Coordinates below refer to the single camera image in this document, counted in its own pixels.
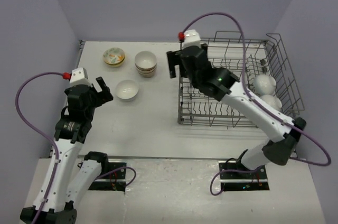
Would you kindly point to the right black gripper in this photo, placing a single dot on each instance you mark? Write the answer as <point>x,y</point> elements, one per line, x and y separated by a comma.
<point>175,58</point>

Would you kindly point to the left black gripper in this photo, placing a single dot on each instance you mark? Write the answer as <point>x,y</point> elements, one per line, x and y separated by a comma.
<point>102,96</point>

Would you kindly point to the yellow patterned bowl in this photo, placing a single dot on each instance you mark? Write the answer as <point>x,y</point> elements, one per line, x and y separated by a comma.
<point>114,62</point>

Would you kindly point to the white bowl green leaves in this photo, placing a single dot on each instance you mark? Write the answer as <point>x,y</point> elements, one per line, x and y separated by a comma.
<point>112,52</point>

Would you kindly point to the beige bowl white flower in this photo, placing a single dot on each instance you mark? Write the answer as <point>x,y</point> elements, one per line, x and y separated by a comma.
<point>146,71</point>

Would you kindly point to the beige bowl orange flower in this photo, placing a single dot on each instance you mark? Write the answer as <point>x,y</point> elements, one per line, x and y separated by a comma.
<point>145,60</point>

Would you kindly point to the beige bowl brown pattern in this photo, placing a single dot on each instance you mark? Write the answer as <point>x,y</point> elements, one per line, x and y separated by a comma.
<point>149,75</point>

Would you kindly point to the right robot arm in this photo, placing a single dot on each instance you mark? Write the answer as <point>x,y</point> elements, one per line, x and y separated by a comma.
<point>283,132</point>

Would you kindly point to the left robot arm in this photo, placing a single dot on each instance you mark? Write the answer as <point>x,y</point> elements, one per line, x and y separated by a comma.
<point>57,199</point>

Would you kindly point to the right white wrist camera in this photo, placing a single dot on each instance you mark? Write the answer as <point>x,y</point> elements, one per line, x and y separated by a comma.
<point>191,38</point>

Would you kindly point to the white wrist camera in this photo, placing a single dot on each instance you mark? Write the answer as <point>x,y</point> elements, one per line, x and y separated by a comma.
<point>79,76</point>
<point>191,38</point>

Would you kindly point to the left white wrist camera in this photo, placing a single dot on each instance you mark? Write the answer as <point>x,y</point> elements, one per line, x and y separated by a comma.
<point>79,76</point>

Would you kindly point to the grey wire dish rack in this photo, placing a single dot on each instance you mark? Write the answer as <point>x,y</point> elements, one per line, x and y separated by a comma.
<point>266,56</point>

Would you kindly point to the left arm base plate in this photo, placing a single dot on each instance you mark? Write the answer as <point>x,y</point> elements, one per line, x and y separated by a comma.
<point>112,182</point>

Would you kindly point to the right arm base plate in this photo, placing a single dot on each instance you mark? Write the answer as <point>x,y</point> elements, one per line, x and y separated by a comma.
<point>234,181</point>

